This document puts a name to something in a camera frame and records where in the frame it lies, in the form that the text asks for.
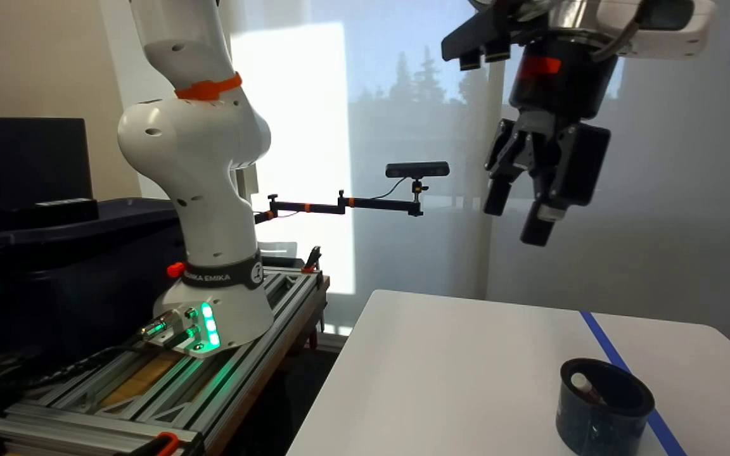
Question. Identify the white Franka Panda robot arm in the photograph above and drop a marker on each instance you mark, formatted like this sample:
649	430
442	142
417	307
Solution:
202	168

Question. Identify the black computer monitor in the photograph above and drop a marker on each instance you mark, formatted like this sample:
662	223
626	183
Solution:
22	160

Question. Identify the dark green enamel mug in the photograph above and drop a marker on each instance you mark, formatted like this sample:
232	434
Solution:
605	422

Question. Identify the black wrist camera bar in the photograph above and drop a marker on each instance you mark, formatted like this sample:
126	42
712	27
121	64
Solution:
483	39

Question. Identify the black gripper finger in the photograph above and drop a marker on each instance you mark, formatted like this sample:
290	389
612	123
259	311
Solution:
504	173
581	168

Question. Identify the black cabinet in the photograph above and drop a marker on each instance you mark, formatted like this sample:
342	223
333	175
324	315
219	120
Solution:
68	280

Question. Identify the black stereo camera bar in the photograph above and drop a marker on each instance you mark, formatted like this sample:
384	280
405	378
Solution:
417	172

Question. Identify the long blue tape line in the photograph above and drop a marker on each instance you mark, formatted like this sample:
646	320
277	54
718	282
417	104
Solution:
602	339

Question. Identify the orange knob on base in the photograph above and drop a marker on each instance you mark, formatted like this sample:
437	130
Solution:
175	272

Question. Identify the aluminium extrusion robot base frame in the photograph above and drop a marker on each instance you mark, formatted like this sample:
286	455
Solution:
171	397

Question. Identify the black articulated camera mount arm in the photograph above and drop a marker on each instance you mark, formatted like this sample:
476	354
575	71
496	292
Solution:
341	203

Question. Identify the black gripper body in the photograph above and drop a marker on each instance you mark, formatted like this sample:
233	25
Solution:
561	84

